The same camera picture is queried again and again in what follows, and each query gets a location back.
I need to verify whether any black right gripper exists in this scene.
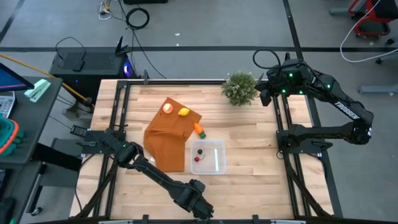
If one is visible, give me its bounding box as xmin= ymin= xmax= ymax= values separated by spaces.
xmin=254 ymin=63 xmax=292 ymax=108

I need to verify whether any toy cherry pair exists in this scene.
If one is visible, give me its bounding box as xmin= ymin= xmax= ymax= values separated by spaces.
xmin=193 ymin=149 xmax=206 ymax=163

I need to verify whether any orange toy carrot green top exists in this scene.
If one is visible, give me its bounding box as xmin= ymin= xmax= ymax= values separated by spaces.
xmin=194 ymin=123 xmax=207 ymax=139

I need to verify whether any clear plastic tupperware container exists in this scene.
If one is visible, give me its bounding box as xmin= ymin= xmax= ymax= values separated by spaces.
xmin=190 ymin=139 xmax=227 ymax=175

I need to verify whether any small green potted plant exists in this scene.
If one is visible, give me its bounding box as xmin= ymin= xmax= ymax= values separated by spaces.
xmin=221 ymin=71 xmax=259 ymax=106

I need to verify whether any orange cloth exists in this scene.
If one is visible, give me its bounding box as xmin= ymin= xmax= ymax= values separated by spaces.
xmin=143 ymin=97 xmax=203 ymax=173

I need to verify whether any red and black chair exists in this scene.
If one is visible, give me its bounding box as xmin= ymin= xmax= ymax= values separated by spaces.
xmin=348 ymin=0 xmax=398 ymax=38

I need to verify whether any black wifi antenna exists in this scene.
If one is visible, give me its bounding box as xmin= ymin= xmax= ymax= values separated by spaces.
xmin=114 ymin=35 xmax=133 ymax=57

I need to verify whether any black computer tower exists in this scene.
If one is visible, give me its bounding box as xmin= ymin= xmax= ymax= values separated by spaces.
xmin=49 ymin=46 xmax=139 ymax=96

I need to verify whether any black side desk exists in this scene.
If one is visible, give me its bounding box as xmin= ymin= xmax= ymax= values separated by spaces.
xmin=0 ymin=76 xmax=82 ymax=224

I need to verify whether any mint green stapler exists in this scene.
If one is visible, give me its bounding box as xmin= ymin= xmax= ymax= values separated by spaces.
xmin=24 ymin=78 xmax=52 ymax=103

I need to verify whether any teal and orange case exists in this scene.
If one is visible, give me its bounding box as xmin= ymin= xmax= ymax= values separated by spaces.
xmin=0 ymin=116 xmax=25 ymax=157

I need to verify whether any white calculator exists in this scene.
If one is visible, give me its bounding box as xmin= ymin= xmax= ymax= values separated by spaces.
xmin=0 ymin=91 xmax=16 ymax=119

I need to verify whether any dark screen with pink stripe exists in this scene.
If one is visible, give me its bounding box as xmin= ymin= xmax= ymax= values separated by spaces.
xmin=0 ymin=62 xmax=35 ymax=93

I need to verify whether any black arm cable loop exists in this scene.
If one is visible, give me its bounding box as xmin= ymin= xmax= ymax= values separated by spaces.
xmin=252 ymin=49 xmax=282 ymax=71

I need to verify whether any white floor cable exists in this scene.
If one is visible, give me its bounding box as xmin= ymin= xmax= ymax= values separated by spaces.
xmin=340 ymin=0 xmax=398 ymax=63

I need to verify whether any black aluminium table frame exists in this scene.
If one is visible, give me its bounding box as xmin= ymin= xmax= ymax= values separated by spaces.
xmin=70 ymin=79 xmax=343 ymax=224

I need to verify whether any black coiled floor cable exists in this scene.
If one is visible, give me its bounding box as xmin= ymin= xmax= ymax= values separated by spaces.
xmin=126 ymin=7 xmax=150 ymax=30

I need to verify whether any yellow hanging cable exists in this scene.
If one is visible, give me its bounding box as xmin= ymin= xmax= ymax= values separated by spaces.
xmin=0 ymin=53 xmax=94 ymax=106

